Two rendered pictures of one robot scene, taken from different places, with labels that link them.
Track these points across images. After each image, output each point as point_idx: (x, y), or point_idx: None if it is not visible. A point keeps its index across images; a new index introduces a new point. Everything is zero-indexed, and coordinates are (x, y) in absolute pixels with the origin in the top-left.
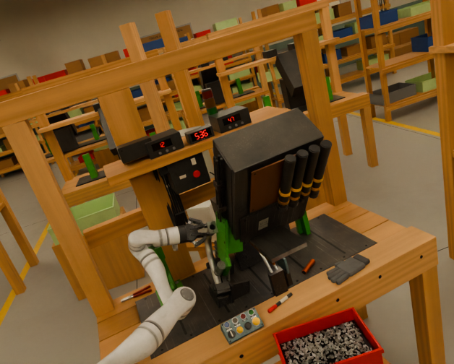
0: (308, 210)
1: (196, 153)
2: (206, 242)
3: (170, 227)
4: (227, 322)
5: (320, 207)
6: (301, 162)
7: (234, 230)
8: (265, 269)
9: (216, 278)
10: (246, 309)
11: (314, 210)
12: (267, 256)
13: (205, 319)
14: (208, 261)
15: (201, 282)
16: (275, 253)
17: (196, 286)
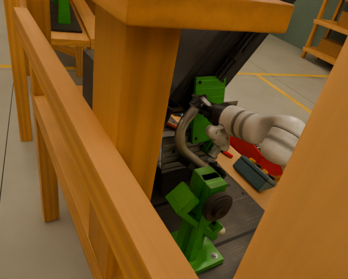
0: (39, 108)
1: None
2: (184, 134)
3: (239, 107)
4: (265, 173)
5: (43, 101)
6: None
7: (226, 85)
8: (160, 151)
9: (210, 165)
10: (225, 172)
11: (45, 105)
12: (230, 103)
13: (241, 205)
14: (192, 159)
15: (165, 212)
16: (229, 97)
17: (172, 218)
